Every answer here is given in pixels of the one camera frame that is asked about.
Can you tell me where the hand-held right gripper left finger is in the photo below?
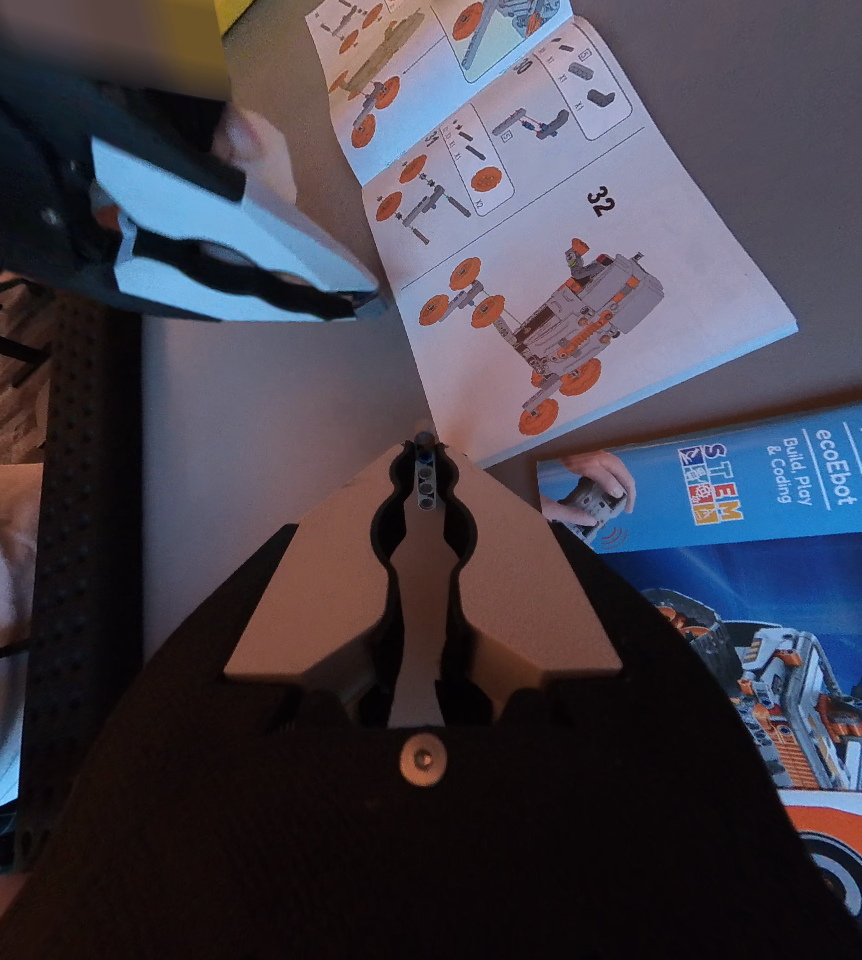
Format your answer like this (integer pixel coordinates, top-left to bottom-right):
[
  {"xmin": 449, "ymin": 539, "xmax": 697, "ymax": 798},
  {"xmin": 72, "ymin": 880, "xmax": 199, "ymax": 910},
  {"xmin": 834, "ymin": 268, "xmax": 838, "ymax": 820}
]
[{"xmin": 222, "ymin": 442, "xmax": 413, "ymax": 727}]

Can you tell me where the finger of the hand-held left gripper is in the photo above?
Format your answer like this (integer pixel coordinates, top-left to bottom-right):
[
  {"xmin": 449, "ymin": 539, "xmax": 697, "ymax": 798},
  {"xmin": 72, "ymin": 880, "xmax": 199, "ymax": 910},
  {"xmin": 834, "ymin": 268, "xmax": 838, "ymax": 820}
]
[
  {"xmin": 90, "ymin": 137, "xmax": 381, "ymax": 295},
  {"xmin": 113, "ymin": 228, "xmax": 393, "ymax": 325}
]

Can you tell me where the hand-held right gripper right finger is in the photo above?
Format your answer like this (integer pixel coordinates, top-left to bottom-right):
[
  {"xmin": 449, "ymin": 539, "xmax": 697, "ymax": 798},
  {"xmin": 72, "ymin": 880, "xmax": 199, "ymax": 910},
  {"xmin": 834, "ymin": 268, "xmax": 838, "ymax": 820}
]
[{"xmin": 437, "ymin": 442, "xmax": 623, "ymax": 727}]

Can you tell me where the light grey holed beam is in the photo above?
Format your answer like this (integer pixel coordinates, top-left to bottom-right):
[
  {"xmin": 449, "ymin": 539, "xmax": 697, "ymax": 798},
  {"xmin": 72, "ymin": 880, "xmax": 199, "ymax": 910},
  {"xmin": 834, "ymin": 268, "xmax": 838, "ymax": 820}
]
[{"xmin": 412, "ymin": 431, "xmax": 444, "ymax": 513}]

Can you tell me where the grey desk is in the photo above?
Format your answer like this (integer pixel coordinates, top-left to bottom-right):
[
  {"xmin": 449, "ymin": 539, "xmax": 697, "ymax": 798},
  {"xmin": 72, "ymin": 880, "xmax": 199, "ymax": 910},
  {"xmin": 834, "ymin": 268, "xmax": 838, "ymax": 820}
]
[{"xmin": 138, "ymin": 0, "xmax": 862, "ymax": 826}]

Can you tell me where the person's left hand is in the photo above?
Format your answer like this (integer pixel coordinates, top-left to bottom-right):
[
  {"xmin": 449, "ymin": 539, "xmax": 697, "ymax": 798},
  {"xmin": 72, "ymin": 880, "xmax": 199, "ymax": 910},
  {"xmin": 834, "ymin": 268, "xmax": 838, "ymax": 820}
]
[{"xmin": 215, "ymin": 111, "xmax": 298, "ymax": 207}]

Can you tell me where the blue manual booklet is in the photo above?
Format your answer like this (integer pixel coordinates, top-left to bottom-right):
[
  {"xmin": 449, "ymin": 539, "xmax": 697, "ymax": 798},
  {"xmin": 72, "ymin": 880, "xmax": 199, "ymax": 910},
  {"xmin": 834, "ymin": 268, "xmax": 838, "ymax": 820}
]
[{"xmin": 537, "ymin": 393, "xmax": 862, "ymax": 798}]

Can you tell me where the open instruction booklet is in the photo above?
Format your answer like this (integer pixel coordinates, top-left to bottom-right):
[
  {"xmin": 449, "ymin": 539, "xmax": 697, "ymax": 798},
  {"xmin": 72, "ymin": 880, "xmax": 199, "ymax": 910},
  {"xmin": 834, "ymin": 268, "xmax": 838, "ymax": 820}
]
[{"xmin": 303, "ymin": 0, "xmax": 801, "ymax": 468}]

